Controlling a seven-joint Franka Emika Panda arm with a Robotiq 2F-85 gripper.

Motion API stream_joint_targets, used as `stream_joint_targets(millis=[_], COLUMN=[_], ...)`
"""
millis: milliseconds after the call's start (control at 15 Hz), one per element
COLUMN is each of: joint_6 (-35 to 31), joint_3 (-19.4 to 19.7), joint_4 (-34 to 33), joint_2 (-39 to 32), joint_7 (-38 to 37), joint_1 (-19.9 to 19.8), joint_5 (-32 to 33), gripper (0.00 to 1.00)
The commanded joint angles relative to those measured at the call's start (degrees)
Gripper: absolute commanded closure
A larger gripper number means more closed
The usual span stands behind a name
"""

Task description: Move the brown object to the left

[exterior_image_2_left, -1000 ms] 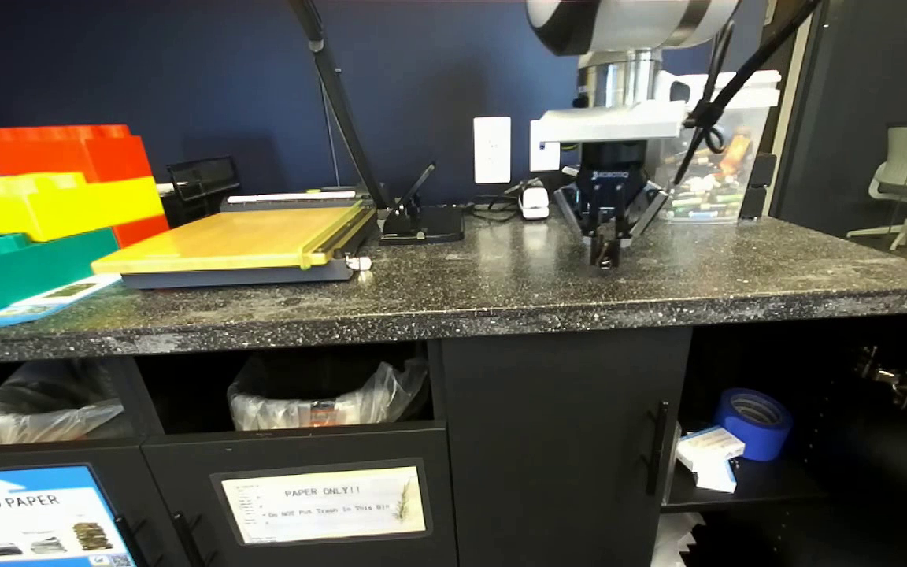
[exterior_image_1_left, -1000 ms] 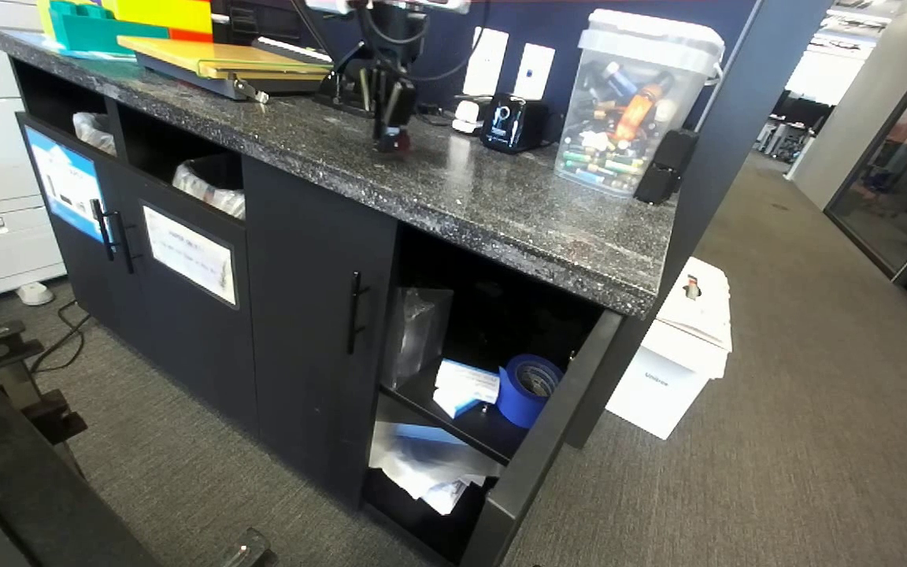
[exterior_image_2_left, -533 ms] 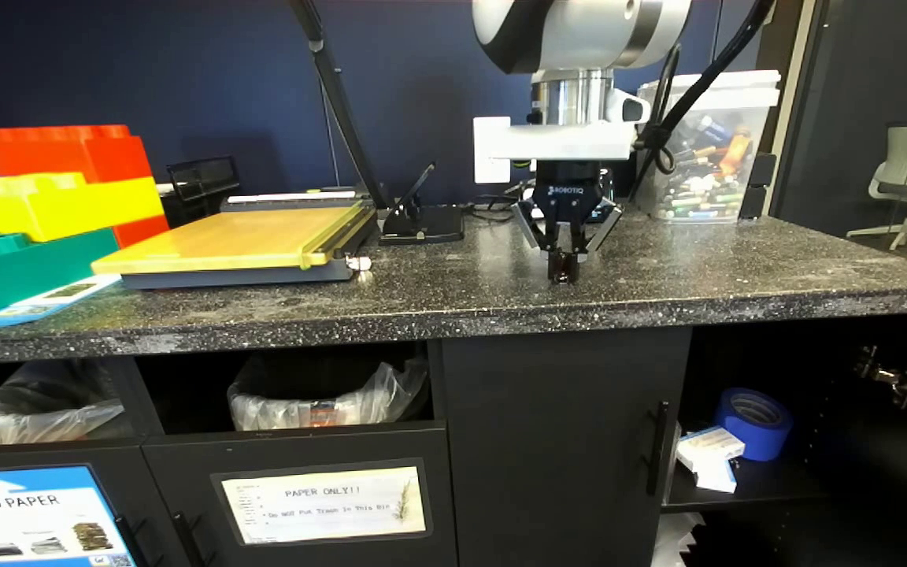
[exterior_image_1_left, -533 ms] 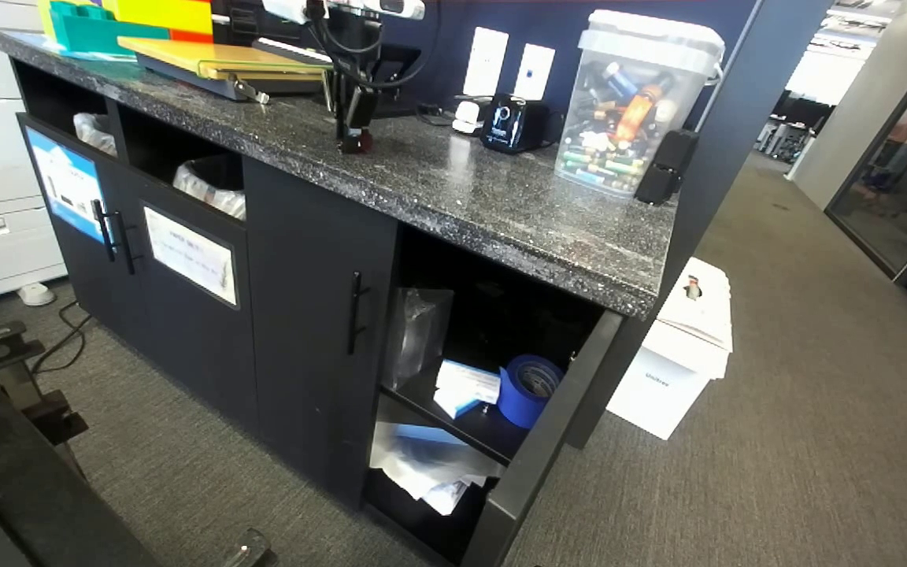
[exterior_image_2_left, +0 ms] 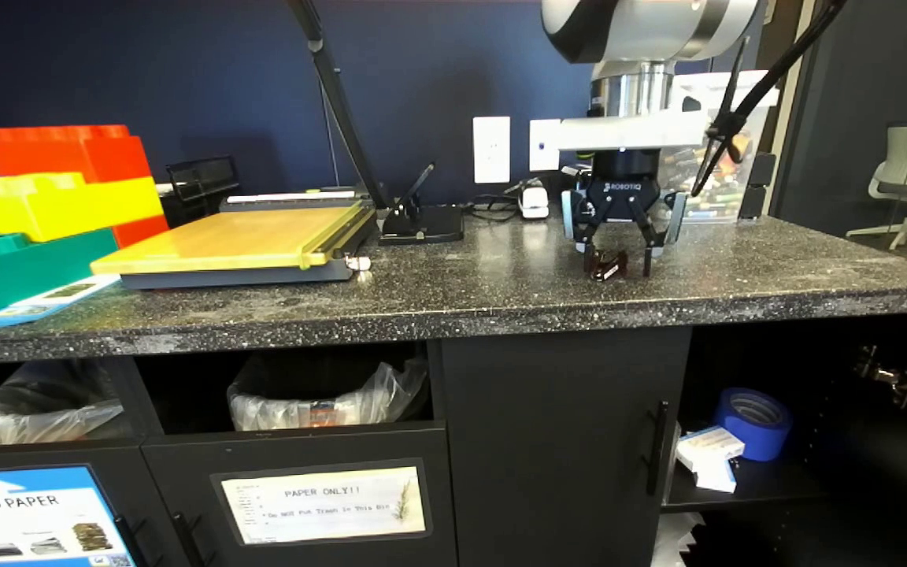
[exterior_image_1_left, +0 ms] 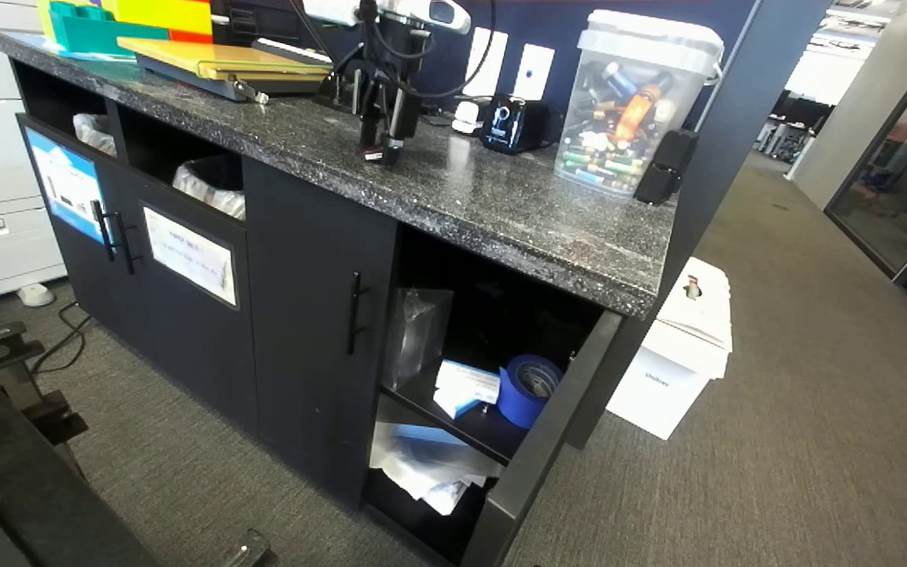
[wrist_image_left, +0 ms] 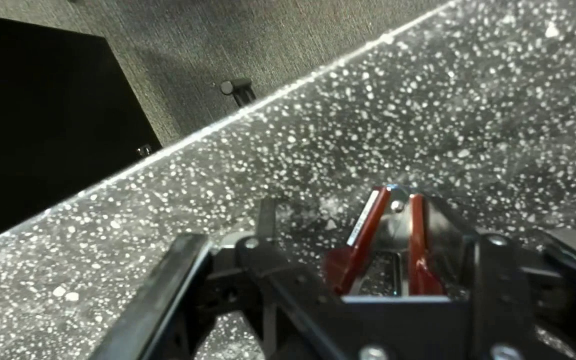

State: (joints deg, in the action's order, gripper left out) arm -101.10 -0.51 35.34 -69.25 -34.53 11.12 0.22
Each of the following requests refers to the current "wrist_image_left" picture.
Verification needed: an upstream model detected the black cabinet with granite top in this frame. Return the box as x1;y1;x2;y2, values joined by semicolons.
0;0;576;360

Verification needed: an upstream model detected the black open cabinet door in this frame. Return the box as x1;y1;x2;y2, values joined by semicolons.
0;10;164;250

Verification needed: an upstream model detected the brown staple remover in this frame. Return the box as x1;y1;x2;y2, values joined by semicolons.
322;181;448;298

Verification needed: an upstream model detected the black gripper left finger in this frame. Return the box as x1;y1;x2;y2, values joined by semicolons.
88;230;215;360

